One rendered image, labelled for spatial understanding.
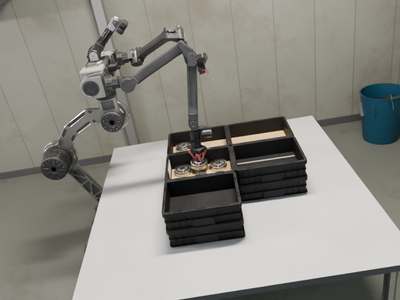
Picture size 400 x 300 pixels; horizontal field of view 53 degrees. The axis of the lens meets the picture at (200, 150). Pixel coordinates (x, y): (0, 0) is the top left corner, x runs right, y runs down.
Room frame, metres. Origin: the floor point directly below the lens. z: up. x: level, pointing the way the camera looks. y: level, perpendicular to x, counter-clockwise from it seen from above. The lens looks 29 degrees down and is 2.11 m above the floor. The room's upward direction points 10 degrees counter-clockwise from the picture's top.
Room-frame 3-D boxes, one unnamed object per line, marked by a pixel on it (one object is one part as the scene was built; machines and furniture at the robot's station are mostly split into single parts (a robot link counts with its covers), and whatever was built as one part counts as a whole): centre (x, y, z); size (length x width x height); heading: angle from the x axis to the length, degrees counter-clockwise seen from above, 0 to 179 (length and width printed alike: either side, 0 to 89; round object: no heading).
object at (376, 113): (3.44, -1.83, 0.27); 0.47 x 0.45 x 0.54; 178
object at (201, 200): (1.72, 0.04, 0.87); 0.40 x 0.30 x 0.11; 87
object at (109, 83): (2.16, 0.42, 1.45); 0.09 x 0.08 x 0.12; 178
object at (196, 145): (2.09, 0.02, 1.01); 0.10 x 0.07 x 0.07; 41
